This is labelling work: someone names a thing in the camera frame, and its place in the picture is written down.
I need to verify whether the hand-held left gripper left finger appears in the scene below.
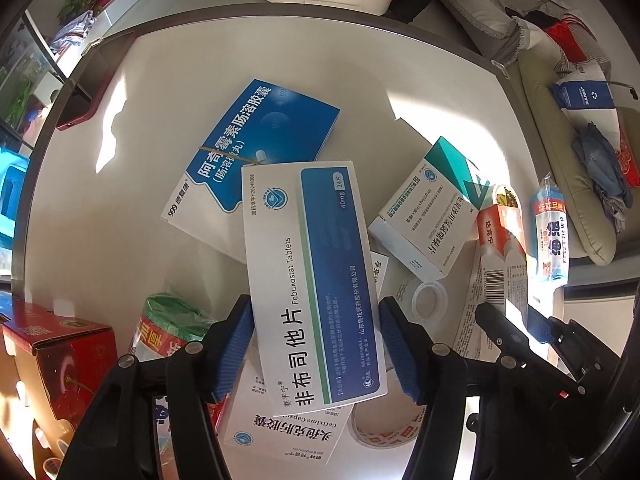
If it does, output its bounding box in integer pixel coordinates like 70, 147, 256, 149
70, 294, 257, 480

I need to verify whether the blue plastic stool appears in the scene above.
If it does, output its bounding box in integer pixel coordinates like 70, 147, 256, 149
0, 147, 31, 241

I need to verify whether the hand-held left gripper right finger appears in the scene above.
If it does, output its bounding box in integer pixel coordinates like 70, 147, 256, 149
377, 296, 531, 480

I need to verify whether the red white toothpaste box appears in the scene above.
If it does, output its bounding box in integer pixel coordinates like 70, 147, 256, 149
452, 204, 528, 361

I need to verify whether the white medicine box black text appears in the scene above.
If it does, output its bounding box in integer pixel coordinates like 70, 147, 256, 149
369, 250, 396, 306

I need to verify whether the green trash bag roll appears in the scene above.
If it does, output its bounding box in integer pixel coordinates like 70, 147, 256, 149
127, 292, 216, 363

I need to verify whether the blue denim clothing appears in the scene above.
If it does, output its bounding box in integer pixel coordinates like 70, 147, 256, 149
572, 122, 635, 221

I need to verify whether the beige sofa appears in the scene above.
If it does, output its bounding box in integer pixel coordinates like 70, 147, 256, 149
440, 0, 640, 266

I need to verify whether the white medicine box blue panel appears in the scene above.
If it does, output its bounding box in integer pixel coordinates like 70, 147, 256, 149
241, 160, 388, 418

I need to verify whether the blue medicine box white curve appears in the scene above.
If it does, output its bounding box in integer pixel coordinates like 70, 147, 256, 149
161, 78, 341, 265

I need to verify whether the clear tape roll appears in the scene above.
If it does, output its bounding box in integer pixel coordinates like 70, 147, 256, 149
400, 281, 448, 331

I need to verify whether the potted plant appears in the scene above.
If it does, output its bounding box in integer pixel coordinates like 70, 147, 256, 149
57, 0, 106, 23

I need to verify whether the white medicine box round logo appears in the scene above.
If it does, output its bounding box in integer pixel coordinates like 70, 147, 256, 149
222, 360, 353, 468

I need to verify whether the green white medicine box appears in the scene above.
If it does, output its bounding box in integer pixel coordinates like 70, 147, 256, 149
367, 136, 491, 283

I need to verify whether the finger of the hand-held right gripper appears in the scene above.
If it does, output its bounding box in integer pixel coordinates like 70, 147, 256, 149
474, 302, 532, 362
527, 305, 555, 347

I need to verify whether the red labelled tape roll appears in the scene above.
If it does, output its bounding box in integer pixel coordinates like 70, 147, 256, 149
350, 385, 426, 453

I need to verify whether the red carton box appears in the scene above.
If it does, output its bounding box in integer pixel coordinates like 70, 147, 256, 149
0, 300, 118, 461

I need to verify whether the blue white paper bag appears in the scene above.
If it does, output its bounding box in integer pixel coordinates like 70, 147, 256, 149
551, 67, 617, 111

